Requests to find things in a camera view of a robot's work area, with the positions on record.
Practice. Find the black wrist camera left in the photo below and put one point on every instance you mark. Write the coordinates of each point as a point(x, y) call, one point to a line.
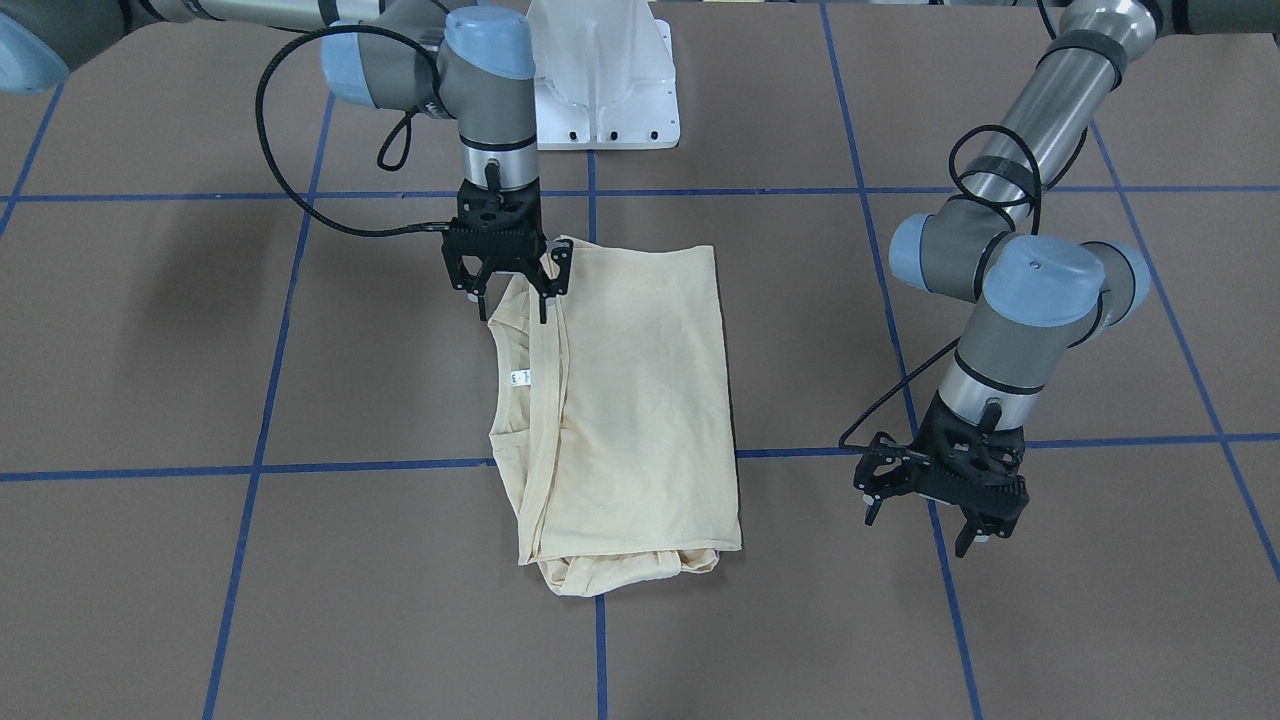
point(945, 442)

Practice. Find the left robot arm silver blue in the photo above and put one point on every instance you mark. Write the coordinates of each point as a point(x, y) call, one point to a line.
point(1034, 295)

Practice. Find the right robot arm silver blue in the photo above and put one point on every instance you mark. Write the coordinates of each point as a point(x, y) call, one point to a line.
point(468, 61)

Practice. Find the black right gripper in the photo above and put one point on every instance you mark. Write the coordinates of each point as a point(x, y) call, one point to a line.
point(462, 273)

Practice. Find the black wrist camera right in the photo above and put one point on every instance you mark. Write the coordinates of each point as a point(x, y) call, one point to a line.
point(506, 215)

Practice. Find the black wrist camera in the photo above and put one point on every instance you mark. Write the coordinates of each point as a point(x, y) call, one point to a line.
point(945, 442)
point(506, 215)

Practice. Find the cream long-sleeve graphic shirt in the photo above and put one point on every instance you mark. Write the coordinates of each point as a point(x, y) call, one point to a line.
point(613, 429)

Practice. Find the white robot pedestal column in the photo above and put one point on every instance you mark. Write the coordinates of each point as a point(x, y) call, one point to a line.
point(605, 76)

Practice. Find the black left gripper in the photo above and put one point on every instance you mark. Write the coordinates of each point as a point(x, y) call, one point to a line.
point(884, 471)

